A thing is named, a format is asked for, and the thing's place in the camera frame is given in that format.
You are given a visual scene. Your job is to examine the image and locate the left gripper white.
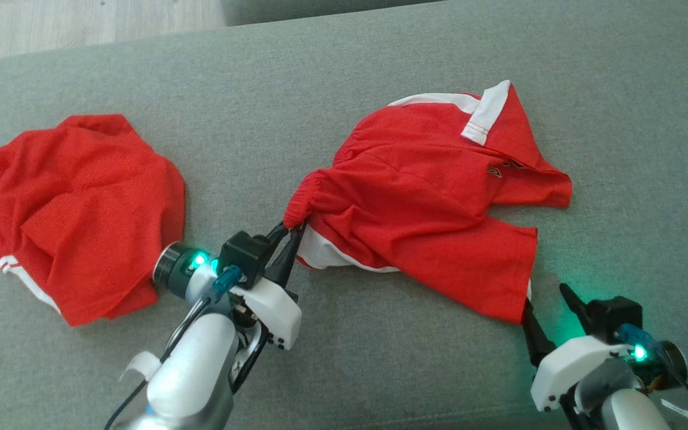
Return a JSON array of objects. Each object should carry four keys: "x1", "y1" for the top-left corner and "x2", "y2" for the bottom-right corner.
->
[{"x1": 231, "y1": 221, "x2": 308, "y2": 352}]

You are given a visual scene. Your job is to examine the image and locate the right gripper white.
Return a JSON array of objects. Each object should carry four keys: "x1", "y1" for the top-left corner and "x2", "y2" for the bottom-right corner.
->
[{"x1": 521, "y1": 283, "x2": 620, "y2": 413}]

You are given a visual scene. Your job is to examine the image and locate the red shorts white trim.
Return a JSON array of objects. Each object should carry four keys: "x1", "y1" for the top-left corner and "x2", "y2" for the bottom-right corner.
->
[{"x1": 283, "y1": 80, "x2": 573, "y2": 325}]

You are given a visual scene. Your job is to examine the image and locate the red shirt white stripes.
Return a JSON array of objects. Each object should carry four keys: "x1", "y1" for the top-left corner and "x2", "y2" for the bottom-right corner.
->
[{"x1": 0, "y1": 113, "x2": 186, "y2": 327}]

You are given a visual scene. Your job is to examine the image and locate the large grey sofa seat cushion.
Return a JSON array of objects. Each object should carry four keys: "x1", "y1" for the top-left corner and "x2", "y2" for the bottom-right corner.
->
[{"x1": 0, "y1": 0, "x2": 688, "y2": 430}]

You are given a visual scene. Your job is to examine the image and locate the narrow grey sofa seat cushion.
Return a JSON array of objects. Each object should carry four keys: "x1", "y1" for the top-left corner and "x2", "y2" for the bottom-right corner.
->
[{"x1": 219, "y1": 0, "x2": 443, "y2": 27}]

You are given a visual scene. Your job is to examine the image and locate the teal left cable connector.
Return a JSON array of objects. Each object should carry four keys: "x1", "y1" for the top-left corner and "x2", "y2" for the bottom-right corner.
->
[{"x1": 211, "y1": 266, "x2": 243, "y2": 296}]

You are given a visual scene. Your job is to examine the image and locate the teal cable connector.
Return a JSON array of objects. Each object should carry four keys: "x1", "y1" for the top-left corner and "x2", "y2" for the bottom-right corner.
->
[
  {"x1": 211, "y1": 266, "x2": 243, "y2": 296},
  {"x1": 616, "y1": 324, "x2": 659, "y2": 363}
]

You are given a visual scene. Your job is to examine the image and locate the teal right cable connector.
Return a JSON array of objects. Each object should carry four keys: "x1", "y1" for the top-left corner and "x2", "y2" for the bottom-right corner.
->
[{"x1": 616, "y1": 324, "x2": 659, "y2": 363}]

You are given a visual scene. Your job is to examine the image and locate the white right arm cable clip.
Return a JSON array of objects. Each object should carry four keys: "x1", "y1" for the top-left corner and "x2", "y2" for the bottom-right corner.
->
[{"x1": 661, "y1": 398, "x2": 688, "y2": 423}]

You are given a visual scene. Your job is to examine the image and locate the white arm cable clip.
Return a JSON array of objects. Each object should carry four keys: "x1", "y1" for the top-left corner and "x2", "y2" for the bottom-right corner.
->
[
  {"x1": 119, "y1": 351, "x2": 163, "y2": 383},
  {"x1": 661, "y1": 398, "x2": 688, "y2": 423}
]

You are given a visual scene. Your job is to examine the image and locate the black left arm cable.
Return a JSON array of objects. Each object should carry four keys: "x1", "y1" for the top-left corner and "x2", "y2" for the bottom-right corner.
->
[{"x1": 104, "y1": 297, "x2": 212, "y2": 430}]

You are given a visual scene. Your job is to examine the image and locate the white left arm cable clip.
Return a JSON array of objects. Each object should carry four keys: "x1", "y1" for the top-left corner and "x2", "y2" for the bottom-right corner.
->
[{"x1": 119, "y1": 351, "x2": 163, "y2": 383}]

